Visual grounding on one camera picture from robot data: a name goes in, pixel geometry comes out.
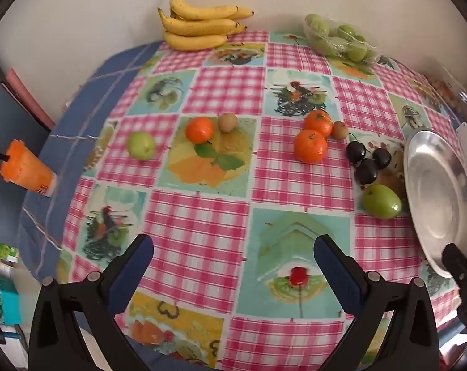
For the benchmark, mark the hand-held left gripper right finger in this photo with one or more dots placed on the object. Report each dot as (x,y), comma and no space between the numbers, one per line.
(333,270)

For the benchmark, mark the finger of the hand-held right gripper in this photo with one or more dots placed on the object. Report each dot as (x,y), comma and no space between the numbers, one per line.
(455,259)

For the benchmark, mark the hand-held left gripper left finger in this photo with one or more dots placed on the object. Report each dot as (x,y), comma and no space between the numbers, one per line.
(133,266)

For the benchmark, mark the round metal plate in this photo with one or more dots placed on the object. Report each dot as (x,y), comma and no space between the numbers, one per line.
(434,201)

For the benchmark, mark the oblong green jujube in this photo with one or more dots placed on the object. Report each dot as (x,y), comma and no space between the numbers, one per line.
(382,201)

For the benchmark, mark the dark cherry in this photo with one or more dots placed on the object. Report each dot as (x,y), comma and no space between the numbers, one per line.
(366,172)
(382,159)
(356,151)

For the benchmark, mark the round green jujube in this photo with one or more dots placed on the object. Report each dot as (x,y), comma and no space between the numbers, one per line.
(140,146)

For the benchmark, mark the orange mandarin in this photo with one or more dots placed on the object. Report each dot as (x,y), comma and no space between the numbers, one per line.
(199,129)
(319,121)
(310,147)

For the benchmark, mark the brown longan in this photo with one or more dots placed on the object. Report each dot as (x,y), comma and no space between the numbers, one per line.
(227,123)
(339,130)

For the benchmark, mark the pink checked printed tablecloth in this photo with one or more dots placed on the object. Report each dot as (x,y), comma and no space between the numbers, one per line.
(225,220)

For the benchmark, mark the teal box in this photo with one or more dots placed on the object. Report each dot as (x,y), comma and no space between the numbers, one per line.
(9,301)

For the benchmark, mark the orange plastic cup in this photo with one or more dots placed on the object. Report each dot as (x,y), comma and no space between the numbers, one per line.
(24,170)

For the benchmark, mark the clear plastic box of longans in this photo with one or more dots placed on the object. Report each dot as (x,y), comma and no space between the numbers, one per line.
(446,92)

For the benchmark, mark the pink board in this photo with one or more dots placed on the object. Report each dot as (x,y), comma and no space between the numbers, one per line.
(24,92)

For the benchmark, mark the plastic-wrapped tray of green jujubes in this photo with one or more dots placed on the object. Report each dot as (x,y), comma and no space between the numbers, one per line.
(333,42)

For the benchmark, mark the yellow banana bunch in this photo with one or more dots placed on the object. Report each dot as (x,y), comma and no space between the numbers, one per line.
(194,25)

